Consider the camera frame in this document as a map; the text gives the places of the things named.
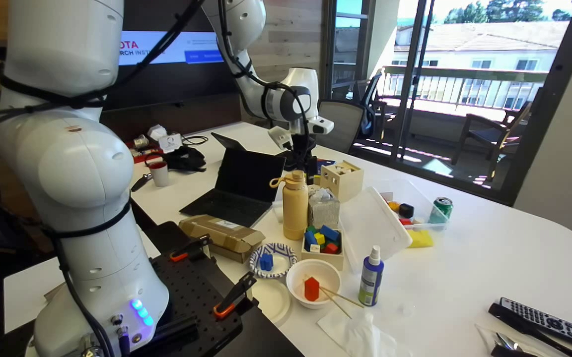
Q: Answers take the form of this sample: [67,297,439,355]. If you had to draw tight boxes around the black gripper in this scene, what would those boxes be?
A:
[288,131,320,180]

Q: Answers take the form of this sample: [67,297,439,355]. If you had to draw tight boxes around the yellow bottle lid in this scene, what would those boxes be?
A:
[286,168,308,188]

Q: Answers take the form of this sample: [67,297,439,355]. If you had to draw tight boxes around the yellow water bottle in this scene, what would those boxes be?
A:
[268,168,312,242]

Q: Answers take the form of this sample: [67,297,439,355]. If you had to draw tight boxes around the blue white spray bottle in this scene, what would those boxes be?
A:
[355,244,387,309]

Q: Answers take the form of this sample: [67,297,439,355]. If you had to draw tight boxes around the wooden shape sorter cube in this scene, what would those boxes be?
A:
[314,158,367,204]

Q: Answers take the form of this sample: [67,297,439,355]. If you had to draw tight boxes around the clear plastic jar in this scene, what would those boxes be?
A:
[308,186,344,232]

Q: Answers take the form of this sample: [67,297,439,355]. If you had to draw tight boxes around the black laptop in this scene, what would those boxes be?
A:
[179,131,288,230]

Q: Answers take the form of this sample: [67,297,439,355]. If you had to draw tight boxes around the wooden tray of coloured blocks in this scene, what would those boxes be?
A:
[300,224,346,270]

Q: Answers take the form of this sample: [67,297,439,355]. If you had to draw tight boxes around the blue patterned plate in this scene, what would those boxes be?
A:
[248,240,296,281]

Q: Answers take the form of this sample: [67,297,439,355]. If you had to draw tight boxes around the clear plastic container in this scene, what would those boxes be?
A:
[338,184,457,270]

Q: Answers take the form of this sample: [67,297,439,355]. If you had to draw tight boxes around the grey mesh office chair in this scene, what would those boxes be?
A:
[353,67,385,143]

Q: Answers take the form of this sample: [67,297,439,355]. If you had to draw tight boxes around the blue block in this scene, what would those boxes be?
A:
[258,248,276,274]

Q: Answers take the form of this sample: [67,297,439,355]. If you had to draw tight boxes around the brown cardboard box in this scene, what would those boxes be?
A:
[177,212,268,266]

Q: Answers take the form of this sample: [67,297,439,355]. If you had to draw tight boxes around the white bowl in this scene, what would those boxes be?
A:
[284,256,344,311]

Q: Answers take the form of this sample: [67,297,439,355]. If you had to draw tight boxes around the black cloth bag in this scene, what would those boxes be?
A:
[163,143,208,176]

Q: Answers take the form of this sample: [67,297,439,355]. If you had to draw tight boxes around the red block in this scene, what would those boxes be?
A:
[302,276,322,303]

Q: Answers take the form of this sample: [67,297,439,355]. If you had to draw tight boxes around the yellow block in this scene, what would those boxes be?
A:
[407,228,437,250]

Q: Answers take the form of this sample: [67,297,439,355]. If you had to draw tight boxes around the wooden chopsticks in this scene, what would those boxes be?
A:
[318,283,365,321]

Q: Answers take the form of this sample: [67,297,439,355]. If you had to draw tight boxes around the white round disc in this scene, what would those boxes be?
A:
[248,277,294,325]

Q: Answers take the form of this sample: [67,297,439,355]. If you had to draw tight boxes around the black orange clamp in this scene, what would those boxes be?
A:
[210,270,260,321]
[167,232,212,266]

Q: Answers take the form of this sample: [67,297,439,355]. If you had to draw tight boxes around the white crumpled object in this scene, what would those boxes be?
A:
[145,123,187,157]

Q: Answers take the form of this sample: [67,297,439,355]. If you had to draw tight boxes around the small teal can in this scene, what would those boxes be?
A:
[427,194,455,228]

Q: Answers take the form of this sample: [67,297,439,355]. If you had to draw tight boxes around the white cup with red band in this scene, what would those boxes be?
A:
[145,155,171,188]

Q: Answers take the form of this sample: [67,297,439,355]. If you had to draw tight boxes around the red flat box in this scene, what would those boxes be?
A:
[129,135,167,168]

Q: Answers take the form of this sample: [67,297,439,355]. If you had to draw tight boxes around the black pen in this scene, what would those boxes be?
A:
[129,170,155,194]

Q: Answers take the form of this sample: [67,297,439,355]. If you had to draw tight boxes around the outdoor patio chair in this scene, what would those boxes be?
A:
[449,101,534,190]

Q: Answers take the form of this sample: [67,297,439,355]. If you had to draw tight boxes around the black remote control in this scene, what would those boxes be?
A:
[487,295,572,357]

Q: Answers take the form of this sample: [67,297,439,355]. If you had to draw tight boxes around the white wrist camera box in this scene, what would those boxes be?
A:
[268,123,296,153]

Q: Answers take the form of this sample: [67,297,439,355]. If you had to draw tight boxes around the wall television screen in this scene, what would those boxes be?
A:
[115,0,242,111]

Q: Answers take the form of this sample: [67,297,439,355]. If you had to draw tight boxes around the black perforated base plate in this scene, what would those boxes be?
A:
[6,220,306,357]

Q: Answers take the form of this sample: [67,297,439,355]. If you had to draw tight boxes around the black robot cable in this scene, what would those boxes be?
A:
[0,0,318,357]

